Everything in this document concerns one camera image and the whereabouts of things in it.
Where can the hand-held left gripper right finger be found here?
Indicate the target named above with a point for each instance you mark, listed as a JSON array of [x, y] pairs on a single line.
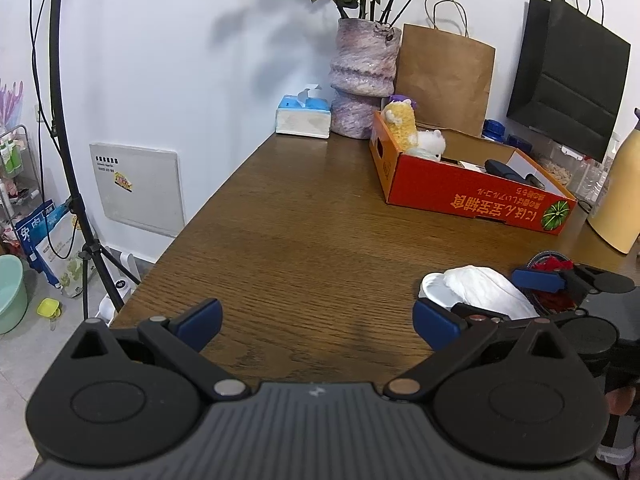
[[435, 325]]

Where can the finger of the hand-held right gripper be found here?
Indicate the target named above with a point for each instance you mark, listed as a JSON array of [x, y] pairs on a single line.
[[537, 280], [480, 308]]

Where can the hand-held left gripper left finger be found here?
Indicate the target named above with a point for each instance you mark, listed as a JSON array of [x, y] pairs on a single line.
[[200, 325]]

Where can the white pleated cloth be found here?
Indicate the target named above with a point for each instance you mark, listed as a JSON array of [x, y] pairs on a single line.
[[485, 287]]

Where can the red rose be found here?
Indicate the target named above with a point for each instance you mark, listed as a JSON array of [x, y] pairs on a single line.
[[555, 301]]

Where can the red cardboard box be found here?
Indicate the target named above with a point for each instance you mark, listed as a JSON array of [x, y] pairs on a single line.
[[450, 200]]

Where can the navy blue case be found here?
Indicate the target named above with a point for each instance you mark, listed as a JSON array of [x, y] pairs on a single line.
[[502, 169]]

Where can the yellow and white plush toy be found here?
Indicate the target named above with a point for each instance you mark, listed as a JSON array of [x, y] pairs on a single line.
[[402, 125]]

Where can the white floor appliance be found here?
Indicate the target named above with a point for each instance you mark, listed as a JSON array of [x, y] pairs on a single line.
[[117, 285]]

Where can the clear plastic container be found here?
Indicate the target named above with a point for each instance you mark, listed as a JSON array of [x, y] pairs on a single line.
[[590, 180]]

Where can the clear container with grains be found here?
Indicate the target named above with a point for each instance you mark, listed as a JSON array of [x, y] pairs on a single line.
[[557, 167]]

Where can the yellow thermos jug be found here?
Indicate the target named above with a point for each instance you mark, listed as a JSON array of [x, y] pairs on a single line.
[[620, 200]]

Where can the black tripod stand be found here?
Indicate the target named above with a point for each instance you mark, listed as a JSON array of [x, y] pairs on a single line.
[[92, 251]]

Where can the blue lid bottle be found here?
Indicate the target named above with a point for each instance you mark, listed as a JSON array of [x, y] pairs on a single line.
[[494, 129], [519, 141]]

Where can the small yellow scoop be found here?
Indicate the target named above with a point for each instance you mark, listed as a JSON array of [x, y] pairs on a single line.
[[49, 307]]

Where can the blue and white package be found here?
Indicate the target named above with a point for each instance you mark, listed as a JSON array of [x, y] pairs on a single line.
[[45, 240]]

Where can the green plastic basin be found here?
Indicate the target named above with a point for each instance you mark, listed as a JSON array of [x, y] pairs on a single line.
[[10, 295]]

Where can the black paper bag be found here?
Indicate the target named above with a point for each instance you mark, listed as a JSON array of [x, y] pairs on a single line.
[[570, 75]]

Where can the brown paper bag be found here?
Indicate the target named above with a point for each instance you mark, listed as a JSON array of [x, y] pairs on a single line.
[[445, 80]]

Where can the purple lid bottle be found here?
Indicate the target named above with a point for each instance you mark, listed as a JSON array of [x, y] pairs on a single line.
[[402, 98]]

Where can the blue tissue box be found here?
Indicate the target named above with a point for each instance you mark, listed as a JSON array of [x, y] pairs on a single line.
[[302, 120]]

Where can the purple textured vase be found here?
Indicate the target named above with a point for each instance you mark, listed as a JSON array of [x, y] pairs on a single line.
[[360, 70]]

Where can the purple plastic hangers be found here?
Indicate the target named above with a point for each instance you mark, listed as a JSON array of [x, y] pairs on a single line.
[[10, 105]]

